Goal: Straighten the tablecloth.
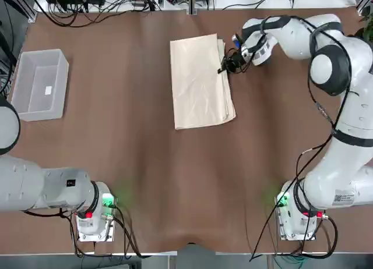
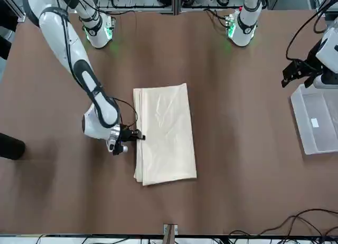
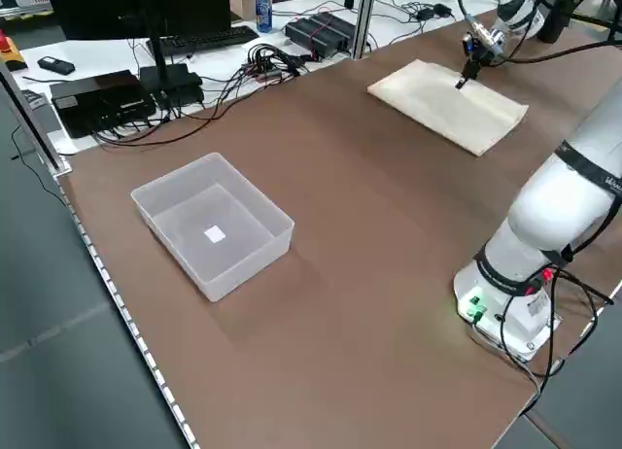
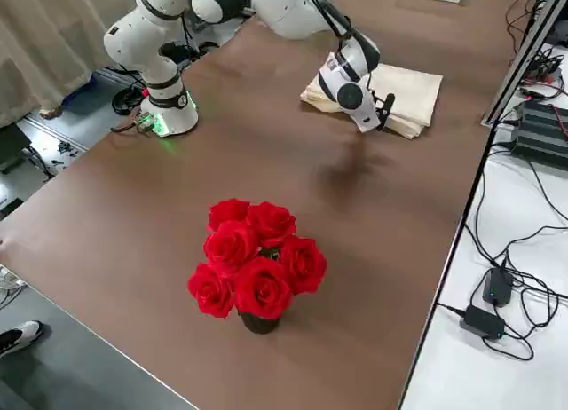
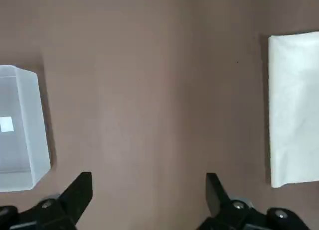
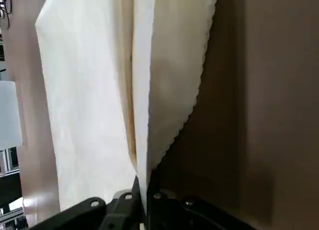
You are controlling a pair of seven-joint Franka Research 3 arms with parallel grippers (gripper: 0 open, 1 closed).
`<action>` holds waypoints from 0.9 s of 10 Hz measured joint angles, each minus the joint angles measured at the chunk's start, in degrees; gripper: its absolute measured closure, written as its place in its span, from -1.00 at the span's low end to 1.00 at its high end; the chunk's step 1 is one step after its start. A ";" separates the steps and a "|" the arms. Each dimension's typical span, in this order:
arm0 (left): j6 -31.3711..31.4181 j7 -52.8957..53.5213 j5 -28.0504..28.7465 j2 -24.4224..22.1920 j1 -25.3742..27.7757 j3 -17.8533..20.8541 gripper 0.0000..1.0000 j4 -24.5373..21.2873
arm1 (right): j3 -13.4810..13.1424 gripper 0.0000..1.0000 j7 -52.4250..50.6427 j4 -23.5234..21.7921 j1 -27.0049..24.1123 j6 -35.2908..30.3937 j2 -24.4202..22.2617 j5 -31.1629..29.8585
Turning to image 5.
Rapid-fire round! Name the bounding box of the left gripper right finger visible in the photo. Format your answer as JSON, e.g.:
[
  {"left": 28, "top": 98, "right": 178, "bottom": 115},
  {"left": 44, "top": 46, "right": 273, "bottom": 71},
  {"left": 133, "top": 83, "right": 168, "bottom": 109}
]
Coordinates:
[{"left": 196, "top": 172, "right": 310, "bottom": 230}]

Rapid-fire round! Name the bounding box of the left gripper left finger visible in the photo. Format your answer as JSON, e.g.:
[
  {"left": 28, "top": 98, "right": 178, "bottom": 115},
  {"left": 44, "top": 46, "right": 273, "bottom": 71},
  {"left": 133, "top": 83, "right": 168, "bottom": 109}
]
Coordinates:
[{"left": 0, "top": 172, "right": 93, "bottom": 230}]

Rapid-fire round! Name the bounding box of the beige tablecloth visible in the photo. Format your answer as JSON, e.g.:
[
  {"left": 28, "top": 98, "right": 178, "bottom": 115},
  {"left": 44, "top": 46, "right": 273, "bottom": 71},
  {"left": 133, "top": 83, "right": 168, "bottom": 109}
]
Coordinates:
[{"left": 268, "top": 30, "right": 319, "bottom": 189}]

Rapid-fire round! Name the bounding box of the translucent plastic bin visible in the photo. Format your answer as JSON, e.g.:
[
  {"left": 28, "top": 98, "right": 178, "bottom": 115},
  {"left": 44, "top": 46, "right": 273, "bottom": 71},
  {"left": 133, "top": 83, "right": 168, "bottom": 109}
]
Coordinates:
[{"left": 0, "top": 64, "right": 52, "bottom": 193}]

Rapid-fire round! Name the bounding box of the white square label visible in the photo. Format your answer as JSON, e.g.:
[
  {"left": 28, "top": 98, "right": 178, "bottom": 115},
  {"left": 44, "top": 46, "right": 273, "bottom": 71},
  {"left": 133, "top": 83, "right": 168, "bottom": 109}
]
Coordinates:
[{"left": 0, "top": 116, "right": 13, "bottom": 133}]

